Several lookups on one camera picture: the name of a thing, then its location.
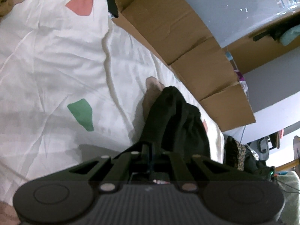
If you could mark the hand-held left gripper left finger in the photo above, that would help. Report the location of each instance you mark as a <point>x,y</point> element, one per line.
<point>124,166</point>

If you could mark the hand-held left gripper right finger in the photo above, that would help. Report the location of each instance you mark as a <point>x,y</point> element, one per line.
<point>178,166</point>

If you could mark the black pants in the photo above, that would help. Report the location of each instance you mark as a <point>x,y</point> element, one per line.
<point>175,126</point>

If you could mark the beige garment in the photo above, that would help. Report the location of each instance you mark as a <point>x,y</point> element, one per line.
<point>152,91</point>

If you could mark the black chair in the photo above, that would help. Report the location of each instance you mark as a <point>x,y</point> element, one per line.
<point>264,145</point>

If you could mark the purple detergent pouch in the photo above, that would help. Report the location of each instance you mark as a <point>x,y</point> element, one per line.
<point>241,79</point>

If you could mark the light green garment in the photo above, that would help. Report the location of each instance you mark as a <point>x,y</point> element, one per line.
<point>290,192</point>

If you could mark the light blue detergent bottle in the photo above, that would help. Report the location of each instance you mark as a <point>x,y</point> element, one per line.
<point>229,56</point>

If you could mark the cream printed blanket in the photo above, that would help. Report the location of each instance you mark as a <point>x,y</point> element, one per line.
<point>58,63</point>

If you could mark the standing brown cardboard panel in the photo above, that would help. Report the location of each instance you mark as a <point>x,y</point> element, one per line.
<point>257,54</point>

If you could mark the brown cardboard sheet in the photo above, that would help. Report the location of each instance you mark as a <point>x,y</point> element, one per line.
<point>175,28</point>

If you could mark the black cloth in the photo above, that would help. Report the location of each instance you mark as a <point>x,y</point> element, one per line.
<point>112,4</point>

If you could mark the teal cap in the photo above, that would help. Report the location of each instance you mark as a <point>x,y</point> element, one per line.
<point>291,36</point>

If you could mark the brown garment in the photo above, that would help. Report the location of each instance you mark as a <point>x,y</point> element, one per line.
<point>5,3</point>

